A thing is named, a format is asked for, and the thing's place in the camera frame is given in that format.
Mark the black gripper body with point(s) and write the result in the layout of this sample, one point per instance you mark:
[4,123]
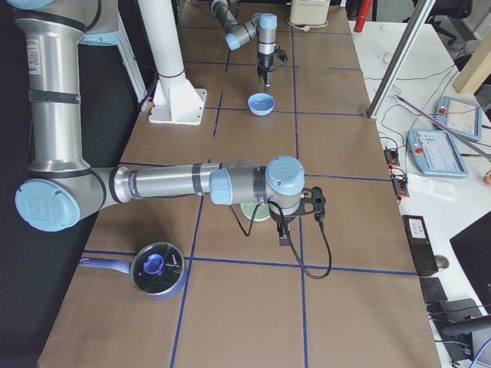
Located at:
[282,221]
[264,62]

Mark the green bowl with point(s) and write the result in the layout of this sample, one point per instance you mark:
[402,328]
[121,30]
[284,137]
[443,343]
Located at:
[255,211]

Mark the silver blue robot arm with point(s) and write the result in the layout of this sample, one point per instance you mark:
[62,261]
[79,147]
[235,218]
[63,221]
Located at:
[261,26]
[65,189]

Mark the blue bowl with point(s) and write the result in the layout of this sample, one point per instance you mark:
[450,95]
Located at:
[261,104]

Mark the cream bread maker appliance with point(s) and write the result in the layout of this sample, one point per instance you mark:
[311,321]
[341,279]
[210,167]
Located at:
[306,14]

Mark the orange black circuit board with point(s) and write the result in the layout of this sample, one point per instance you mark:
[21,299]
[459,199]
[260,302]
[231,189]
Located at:
[397,176]

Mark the black power adapter box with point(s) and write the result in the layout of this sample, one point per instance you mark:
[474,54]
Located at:
[420,246]

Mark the front teach pendant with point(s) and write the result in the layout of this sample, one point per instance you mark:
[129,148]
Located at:
[435,153]

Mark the teach pendant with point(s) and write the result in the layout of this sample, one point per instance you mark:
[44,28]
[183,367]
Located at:
[462,117]
[435,153]

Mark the black monitor corner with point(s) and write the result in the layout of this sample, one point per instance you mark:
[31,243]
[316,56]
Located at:
[472,249]

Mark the rear teach pendant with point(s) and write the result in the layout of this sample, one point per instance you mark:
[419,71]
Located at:
[462,117]

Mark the blue pot with glass lid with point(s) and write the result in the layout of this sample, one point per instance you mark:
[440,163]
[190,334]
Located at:
[157,271]

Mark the black office chair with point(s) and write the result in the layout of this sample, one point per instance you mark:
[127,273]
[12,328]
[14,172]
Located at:
[461,330]

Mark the wooden plank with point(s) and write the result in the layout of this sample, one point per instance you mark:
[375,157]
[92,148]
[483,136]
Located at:
[476,70]

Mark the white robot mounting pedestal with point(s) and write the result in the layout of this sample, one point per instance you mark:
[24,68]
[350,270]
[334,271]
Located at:
[176,100]

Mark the aluminium frame post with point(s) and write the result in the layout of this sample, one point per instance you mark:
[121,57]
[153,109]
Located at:
[417,19]

